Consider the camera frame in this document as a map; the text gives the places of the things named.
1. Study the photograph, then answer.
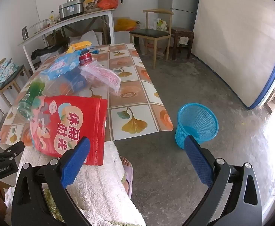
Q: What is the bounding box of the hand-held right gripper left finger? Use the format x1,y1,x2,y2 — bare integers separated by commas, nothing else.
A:
11,137,98,226

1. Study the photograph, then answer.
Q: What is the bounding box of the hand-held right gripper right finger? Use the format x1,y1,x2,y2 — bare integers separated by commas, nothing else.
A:
182,135,263,226

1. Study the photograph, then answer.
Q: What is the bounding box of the red snack bag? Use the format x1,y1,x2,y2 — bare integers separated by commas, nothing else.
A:
30,95,108,166

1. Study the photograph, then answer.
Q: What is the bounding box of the blue plastic basket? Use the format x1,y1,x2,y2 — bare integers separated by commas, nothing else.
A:
175,103,219,150

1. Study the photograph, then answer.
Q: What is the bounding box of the green plastic bottle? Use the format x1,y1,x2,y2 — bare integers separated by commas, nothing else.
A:
17,80,46,123

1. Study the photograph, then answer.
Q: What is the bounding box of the yellow white box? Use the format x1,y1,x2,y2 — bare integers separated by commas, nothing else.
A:
65,40,92,54

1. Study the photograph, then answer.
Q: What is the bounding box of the person's foot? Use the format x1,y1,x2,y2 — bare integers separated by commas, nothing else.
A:
120,157,131,192

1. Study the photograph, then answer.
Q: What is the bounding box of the purple slipper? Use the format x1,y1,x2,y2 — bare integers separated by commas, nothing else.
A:
119,155,134,199

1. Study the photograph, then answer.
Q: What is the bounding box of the floral cushion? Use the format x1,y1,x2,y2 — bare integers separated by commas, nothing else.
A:
0,59,19,87

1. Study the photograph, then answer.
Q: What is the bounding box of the ginkgo patterned tablecloth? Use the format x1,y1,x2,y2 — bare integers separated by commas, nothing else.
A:
0,43,174,150

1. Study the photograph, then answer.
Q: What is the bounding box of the pink printed plastic bag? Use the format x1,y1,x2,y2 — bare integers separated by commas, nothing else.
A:
80,64,121,96

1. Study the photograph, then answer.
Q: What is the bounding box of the blue white plastic packet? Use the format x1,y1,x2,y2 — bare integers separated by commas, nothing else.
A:
40,52,80,82

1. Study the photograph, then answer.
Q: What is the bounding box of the red drink can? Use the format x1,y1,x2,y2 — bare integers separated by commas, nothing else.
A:
78,49,93,66

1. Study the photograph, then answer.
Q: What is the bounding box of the black cloth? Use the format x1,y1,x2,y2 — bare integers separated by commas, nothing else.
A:
31,45,67,60

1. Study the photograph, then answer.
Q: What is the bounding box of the cardboard box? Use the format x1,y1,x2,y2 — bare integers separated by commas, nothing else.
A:
45,32,64,46

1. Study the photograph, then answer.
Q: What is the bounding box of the white cloth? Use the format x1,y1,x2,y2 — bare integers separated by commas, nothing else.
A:
177,36,190,46

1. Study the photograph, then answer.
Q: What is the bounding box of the glass bowl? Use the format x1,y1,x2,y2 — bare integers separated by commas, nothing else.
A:
30,20,49,32

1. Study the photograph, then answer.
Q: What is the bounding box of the clear plastic bag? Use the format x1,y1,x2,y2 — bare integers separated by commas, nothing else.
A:
139,36,168,56

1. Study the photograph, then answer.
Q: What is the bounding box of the white sack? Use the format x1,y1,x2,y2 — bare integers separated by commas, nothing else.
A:
69,29,104,46

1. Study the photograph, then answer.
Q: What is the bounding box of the white mattress blue trim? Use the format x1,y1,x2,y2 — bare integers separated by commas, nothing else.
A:
192,0,275,110

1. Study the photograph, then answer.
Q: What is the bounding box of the dark wooden stool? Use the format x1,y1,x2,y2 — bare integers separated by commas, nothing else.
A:
170,27,195,60

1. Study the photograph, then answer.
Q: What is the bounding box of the wooden chair black seat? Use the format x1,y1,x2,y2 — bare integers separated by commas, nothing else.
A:
129,9,174,69

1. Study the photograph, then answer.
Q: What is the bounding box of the green white bag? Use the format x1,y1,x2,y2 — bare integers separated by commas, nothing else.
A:
153,18,167,31

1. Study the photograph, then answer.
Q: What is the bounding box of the white side table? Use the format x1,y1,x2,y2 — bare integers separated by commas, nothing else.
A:
18,9,115,73

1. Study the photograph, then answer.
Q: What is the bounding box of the large yellow bag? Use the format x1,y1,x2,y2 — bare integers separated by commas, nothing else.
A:
114,18,140,31

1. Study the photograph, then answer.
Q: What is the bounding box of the steel cooking pot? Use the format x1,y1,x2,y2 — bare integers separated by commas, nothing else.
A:
58,0,85,20

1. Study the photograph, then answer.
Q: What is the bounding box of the orange plastic bag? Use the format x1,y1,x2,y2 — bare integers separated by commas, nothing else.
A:
97,0,119,10

